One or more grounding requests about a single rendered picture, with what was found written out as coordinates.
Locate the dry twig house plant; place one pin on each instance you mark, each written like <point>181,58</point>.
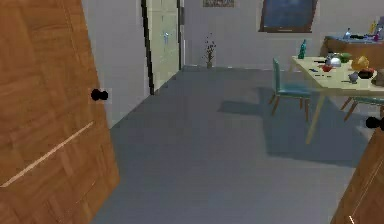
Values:
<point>209,51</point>

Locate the pale cream room door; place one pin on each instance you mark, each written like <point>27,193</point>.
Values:
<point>164,40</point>

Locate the teal chair with wooden legs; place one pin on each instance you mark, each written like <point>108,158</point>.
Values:
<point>286,88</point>
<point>361,101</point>

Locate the teal green bottle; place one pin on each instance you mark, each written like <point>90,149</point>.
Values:
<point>302,50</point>

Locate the pale yellow dining table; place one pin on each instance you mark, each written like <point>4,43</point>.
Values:
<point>328,81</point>

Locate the red bowl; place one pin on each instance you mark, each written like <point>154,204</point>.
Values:
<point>327,68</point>

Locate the brown wooden room door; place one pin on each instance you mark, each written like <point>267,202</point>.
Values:
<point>46,110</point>
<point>365,190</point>

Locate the silver kettle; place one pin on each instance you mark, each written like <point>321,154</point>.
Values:
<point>334,61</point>

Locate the green round vegetable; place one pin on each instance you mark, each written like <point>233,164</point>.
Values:
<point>345,56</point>

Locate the grey small cup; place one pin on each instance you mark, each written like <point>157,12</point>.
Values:
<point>353,77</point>

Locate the pale blue bottle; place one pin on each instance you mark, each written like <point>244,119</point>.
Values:
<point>347,33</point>

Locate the yellow bread loaf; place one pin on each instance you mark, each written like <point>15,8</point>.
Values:
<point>360,62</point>

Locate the brown wooden counter cupboard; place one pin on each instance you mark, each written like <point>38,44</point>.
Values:
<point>356,50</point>

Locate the black pan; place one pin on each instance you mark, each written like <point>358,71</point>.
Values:
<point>365,73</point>

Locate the brown lumpy object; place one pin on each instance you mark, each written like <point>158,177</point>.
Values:
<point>379,78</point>

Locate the magenta small bottle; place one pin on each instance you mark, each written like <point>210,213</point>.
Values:
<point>376,37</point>

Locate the yellow bottle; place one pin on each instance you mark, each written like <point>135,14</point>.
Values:
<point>373,27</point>

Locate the small framed wall picture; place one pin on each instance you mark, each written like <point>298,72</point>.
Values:
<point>218,3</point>

